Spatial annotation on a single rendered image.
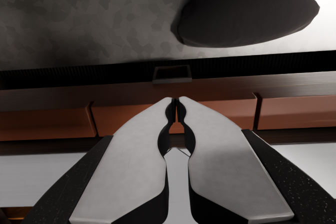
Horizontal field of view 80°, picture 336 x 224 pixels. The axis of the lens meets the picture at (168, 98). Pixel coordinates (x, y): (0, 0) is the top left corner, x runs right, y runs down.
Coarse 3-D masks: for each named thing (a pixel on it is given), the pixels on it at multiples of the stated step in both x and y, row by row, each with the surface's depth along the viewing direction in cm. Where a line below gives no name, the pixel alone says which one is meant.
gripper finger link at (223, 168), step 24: (192, 120) 10; (216, 120) 9; (192, 144) 9; (216, 144) 8; (240, 144) 8; (192, 168) 7; (216, 168) 7; (240, 168) 7; (264, 168) 7; (192, 192) 6; (216, 192) 6; (240, 192) 6; (264, 192) 6; (192, 216) 7; (216, 216) 6; (240, 216) 6; (264, 216) 5; (288, 216) 5
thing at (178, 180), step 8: (168, 168) 23; (176, 168) 23; (184, 168) 23; (168, 176) 23; (176, 176) 23; (184, 176) 23; (168, 184) 24; (176, 184) 24; (184, 184) 24; (176, 192) 25; (184, 192) 25; (176, 200) 25; (184, 200) 25
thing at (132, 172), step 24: (144, 120) 10; (168, 120) 11; (120, 144) 8; (144, 144) 8; (168, 144) 10; (96, 168) 7; (120, 168) 7; (144, 168) 7; (96, 192) 6; (120, 192) 6; (144, 192) 6; (168, 192) 8; (72, 216) 6; (96, 216) 6; (120, 216) 6; (144, 216) 6
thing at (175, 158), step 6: (174, 150) 22; (180, 150) 22; (168, 156) 22; (174, 156) 22; (180, 156) 22; (186, 156) 22; (168, 162) 22; (174, 162) 22; (180, 162) 22; (186, 162) 22
